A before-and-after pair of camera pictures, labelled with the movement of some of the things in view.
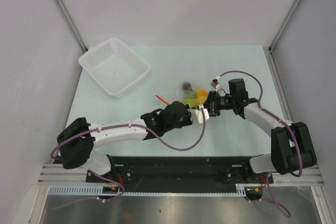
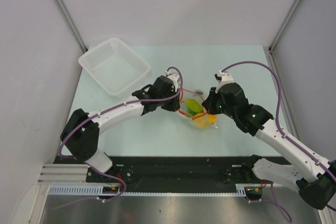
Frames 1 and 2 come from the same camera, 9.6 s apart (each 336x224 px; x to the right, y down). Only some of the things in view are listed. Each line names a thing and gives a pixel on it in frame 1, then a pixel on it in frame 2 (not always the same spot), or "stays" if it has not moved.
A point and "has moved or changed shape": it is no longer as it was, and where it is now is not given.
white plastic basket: [115, 66] stays
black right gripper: [211, 104] stays
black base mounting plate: [179, 173] stays
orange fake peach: [201, 92] → [212, 117]
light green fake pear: [191, 102] stays
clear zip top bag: [192, 93] has moved or changed shape
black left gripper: [188, 121] → [173, 106]
